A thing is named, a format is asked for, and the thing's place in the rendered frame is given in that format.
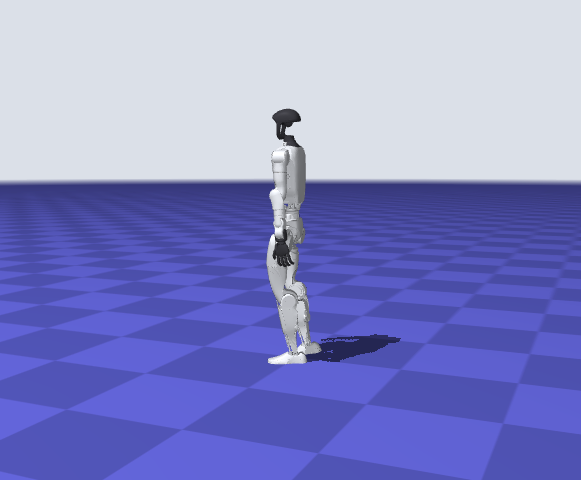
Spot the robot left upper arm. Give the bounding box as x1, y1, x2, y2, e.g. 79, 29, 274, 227
269, 149, 289, 201

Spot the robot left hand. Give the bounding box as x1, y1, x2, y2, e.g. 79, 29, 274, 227
273, 229, 295, 267

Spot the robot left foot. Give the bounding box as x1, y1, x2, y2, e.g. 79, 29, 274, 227
268, 351, 307, 364

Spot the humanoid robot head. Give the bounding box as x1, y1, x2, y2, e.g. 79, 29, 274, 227
272, 109, 301, 147

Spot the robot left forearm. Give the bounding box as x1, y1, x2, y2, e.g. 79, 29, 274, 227
270, 190, 287, 239

